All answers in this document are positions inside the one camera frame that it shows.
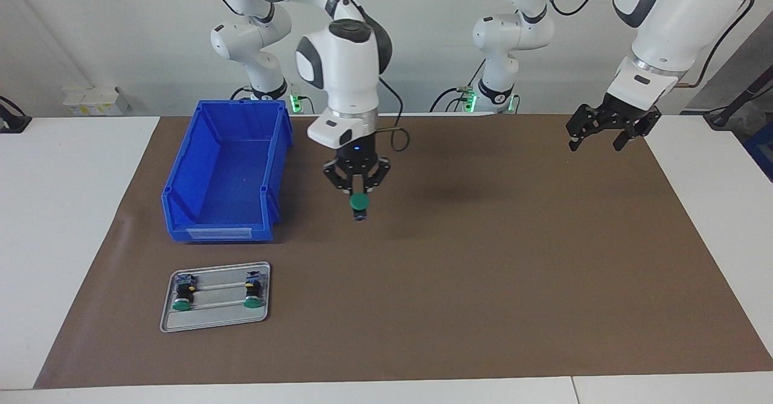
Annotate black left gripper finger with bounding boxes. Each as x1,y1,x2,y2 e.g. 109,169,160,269
565,103,608,153
612,106,662,153

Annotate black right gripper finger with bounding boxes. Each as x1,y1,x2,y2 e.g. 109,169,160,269
323,159,355,197
364,157,393,196

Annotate green push button switch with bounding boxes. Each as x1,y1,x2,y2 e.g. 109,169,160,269
171,273,197,312
243,271,268,309
348,192,373,223

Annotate black stand with pole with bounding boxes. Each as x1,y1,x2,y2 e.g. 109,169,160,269
704,78,773,130

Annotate blue plastic storage bin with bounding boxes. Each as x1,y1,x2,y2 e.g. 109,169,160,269
161,99,294,243

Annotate blue crate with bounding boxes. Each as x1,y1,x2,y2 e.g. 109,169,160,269
744,120,773,182

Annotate brown table mat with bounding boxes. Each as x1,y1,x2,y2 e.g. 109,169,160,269
33,114,773,390

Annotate grey metal tray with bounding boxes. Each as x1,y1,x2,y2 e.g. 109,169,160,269
159,261,271,333

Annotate white labelled box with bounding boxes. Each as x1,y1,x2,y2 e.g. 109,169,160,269
62,86,130,117

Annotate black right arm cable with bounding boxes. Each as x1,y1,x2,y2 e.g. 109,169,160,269
202,0,412,153

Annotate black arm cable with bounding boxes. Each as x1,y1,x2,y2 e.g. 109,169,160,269
202,0,412,153
540,0,756,89

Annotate black left base cable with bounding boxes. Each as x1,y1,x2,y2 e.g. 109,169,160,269
430,60,487,113

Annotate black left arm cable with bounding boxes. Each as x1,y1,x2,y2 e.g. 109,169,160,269
540,0,756,89

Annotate black clamp bracket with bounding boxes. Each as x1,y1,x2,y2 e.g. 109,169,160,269
0,96,32,134

